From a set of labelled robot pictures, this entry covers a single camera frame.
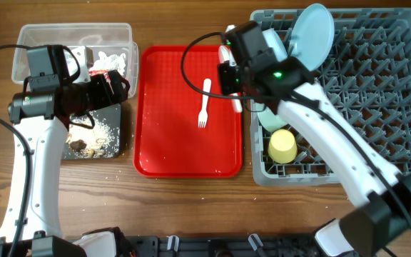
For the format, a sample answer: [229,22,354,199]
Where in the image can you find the white plastic spoon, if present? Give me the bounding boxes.
[218,46,243,114]

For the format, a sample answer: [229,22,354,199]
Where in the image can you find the red strawberry cake wrapper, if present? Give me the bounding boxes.
[88,71,113,94]

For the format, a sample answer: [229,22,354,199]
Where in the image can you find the rice and food scraps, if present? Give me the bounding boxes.
[63,120,121,160]

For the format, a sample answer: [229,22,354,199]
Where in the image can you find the white plastic fork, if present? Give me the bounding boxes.
[198,79,212,129]

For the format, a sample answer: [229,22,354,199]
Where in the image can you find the light blue bowl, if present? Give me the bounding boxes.
[263,29,288,61]

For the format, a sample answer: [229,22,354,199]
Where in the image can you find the white tissue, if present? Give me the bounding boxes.
[90,51,126,75]

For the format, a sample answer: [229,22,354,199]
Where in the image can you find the mint green bowl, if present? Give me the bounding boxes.
[255,103,288,132]

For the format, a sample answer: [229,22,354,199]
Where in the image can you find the yellow plastic cup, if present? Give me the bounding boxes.
[268,129,298,164]

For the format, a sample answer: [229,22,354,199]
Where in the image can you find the light blue plate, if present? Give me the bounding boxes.
[288,4,335,71]

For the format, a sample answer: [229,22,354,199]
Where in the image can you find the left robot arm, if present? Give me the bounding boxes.
[0,45,135,256]

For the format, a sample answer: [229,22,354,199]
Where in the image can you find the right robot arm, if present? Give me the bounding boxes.
[218,21,411,256]

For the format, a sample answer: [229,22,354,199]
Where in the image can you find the black food waste tray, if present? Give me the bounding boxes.
[62,104,122,160]

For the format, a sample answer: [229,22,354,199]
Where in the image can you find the clear plastic waste bin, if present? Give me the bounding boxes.
[17,23,139,98]

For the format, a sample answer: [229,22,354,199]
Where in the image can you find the grey dishwasher rack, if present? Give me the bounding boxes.
[250,8,411,186]

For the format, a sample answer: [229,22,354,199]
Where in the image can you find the red plastic tray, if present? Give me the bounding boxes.
[133,46,243,178]

